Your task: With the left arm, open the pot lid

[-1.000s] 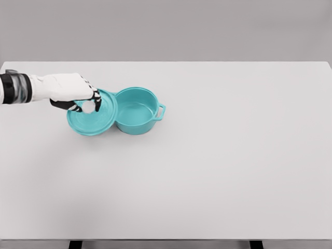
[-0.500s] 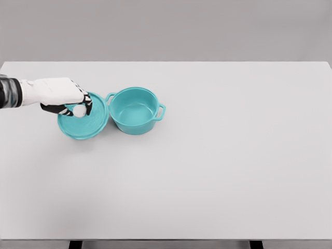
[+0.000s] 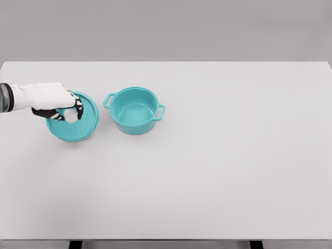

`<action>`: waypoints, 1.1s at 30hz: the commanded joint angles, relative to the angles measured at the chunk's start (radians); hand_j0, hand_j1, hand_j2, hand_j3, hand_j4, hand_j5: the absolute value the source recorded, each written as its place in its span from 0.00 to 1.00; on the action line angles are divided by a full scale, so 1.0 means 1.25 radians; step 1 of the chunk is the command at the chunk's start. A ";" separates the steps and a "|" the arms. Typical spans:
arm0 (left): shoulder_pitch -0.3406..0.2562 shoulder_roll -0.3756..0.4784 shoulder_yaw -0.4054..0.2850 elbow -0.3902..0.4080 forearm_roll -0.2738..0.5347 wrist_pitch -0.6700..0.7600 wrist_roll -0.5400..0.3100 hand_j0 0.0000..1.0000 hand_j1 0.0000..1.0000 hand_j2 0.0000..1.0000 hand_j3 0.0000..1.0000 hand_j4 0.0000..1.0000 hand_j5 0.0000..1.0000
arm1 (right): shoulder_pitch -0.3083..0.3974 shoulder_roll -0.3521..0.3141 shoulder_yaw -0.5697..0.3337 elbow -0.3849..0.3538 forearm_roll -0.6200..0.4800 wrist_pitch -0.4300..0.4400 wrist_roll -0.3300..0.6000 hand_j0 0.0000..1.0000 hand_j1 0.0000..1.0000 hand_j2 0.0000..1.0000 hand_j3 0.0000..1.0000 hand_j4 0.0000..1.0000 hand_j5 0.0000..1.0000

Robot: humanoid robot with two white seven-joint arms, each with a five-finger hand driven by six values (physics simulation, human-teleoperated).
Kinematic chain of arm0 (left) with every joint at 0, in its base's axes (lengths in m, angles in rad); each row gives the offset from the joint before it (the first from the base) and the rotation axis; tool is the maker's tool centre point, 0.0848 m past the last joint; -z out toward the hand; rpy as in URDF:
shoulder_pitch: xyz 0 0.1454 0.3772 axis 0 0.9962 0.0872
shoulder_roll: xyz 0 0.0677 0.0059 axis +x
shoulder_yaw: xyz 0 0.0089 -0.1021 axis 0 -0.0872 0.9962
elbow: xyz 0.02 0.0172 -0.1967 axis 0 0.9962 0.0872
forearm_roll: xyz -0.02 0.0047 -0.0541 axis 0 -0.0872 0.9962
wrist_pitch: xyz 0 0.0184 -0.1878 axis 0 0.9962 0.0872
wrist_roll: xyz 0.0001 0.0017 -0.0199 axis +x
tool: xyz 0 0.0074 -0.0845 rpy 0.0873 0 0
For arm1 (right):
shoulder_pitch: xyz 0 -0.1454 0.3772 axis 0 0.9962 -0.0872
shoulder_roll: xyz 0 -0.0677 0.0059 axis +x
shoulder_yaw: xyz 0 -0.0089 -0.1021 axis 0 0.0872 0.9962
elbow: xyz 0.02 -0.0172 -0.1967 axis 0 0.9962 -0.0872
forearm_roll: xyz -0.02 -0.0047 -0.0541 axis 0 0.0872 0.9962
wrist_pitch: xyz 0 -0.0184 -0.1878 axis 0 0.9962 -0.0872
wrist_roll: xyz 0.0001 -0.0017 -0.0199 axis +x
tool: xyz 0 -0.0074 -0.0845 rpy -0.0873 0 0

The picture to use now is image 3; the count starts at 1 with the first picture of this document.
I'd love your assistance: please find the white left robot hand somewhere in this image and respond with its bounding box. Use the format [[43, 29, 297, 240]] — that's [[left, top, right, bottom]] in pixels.
[[27, 82, 85, 121]]

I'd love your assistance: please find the teal pot lid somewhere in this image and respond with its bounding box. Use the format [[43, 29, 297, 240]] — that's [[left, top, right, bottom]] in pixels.
[[45, 90, 100, 143]]

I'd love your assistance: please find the white table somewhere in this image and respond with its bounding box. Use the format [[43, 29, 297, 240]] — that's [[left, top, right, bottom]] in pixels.
[[0, 61, 332, 249]]

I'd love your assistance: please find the teal pot with handles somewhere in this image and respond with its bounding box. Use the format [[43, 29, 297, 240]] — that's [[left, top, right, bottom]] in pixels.
[[103, 87, 167, 135]]

